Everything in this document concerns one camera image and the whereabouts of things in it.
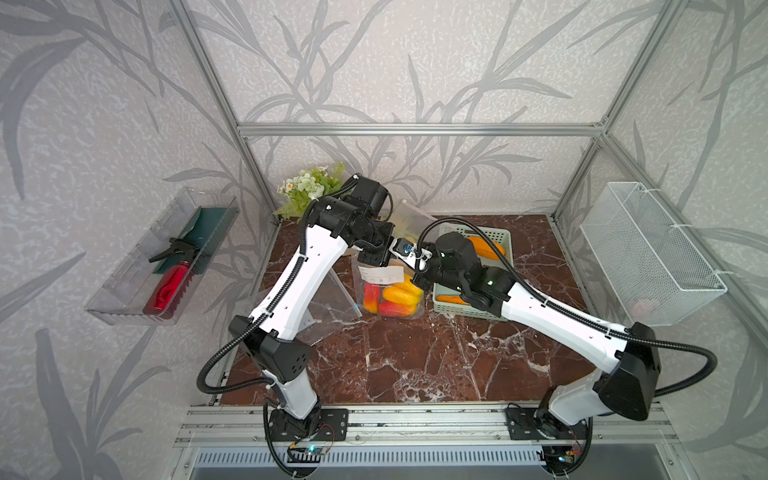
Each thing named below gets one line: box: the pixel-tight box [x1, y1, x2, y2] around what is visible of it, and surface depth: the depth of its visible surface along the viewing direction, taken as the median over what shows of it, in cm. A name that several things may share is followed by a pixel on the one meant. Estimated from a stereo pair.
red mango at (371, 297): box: [363, 282, 381, 313], surface depth 92 cm
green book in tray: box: [154, 206, 239, 275], surface depth 69 cm
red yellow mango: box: [378, 301, 418, 317], surface depth 92 cm
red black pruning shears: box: [144, 238, 200, 320], surface depth 61 cm
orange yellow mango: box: [382, 278, 424, 306], surface depth 90 cm
